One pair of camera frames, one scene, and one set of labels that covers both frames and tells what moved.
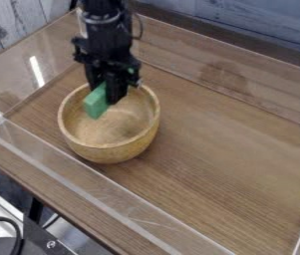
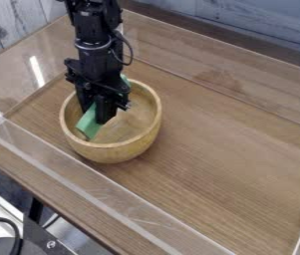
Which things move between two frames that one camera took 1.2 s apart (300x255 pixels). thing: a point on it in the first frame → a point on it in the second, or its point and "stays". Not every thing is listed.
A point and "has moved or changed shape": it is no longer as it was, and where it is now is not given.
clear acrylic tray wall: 100,208 stays
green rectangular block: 96,102 has moved or changed shape
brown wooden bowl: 121,134 stays
